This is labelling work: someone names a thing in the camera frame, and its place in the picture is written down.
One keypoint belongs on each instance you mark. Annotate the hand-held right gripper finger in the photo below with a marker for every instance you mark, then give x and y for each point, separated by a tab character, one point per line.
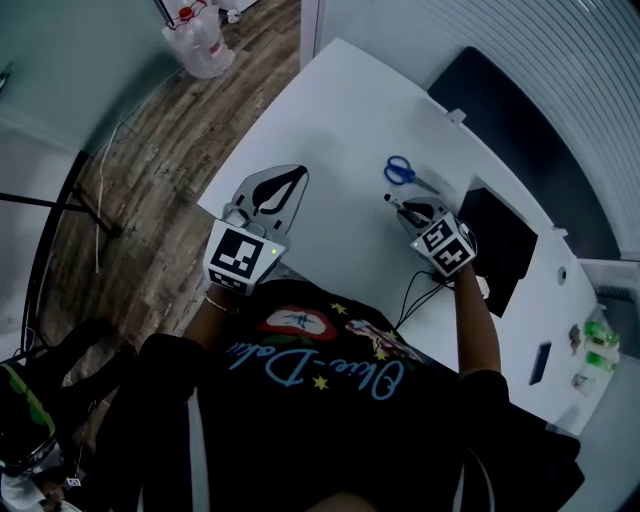
436	206
410	225

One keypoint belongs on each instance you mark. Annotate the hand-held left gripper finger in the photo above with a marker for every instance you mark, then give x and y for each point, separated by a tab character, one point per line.
247	195
295	210

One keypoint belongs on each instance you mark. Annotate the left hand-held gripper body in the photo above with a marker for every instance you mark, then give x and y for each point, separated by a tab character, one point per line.
237	257

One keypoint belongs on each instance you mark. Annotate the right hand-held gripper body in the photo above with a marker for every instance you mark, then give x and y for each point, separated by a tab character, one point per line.
445	245

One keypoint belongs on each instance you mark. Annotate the black marker pen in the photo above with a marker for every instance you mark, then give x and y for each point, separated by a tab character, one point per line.
391	200

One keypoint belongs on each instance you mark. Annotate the black box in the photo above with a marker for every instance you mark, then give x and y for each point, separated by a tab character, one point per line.
500	240

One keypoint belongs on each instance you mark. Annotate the person's left forearm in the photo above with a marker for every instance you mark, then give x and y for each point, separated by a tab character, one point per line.
212	325

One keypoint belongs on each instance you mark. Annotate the person's right forearm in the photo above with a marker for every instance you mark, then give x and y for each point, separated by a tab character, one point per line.
477	330

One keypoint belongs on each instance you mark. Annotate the long black desk divider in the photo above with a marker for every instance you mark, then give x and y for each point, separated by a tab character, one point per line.
525	150

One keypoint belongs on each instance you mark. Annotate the black smartphone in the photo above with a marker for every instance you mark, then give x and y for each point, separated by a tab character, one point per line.
540	363

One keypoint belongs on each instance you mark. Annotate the clear water jug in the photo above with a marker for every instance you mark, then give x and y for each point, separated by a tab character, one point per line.
200	45

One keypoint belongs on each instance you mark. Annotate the small brown object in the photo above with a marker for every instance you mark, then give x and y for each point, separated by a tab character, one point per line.
575	340

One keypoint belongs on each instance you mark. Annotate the green drink bottle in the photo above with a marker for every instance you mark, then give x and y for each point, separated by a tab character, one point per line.
600	361
600	332

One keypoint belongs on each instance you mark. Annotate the small white round object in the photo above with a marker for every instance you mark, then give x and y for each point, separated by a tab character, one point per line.
233	15

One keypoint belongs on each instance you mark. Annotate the clear glass cup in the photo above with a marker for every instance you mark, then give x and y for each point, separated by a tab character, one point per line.
584	386

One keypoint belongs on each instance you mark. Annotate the person's black printed shirt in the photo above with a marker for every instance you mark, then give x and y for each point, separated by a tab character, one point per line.
325	440

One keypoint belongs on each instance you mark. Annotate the white divider bracket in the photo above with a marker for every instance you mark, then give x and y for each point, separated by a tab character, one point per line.
560	231
455	116

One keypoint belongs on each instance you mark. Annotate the black metal frame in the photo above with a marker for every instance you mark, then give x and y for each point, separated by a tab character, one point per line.
107	227

